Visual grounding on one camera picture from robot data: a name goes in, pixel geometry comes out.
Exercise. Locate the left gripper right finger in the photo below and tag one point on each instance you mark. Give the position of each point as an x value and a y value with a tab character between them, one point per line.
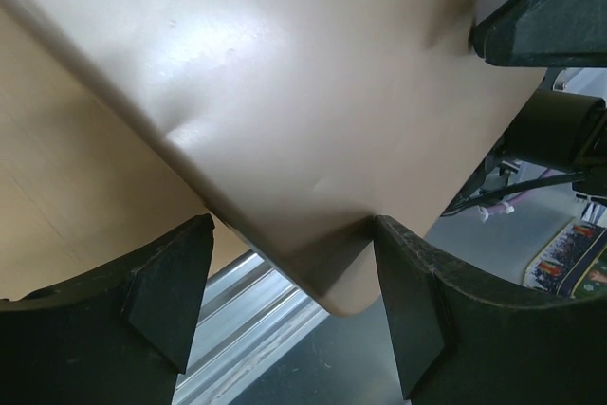
463	336

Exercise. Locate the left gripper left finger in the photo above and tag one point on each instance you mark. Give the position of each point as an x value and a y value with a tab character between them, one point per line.
120	333

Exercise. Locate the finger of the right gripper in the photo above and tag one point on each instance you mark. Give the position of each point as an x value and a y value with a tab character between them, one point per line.
543	33

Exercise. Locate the square tin lid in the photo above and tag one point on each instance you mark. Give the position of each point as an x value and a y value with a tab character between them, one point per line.
298	121

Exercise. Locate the patterned tin box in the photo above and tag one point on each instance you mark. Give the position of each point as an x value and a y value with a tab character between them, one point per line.
572	264

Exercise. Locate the aluminium front rail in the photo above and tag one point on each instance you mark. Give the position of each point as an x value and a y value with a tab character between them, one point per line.
250	317

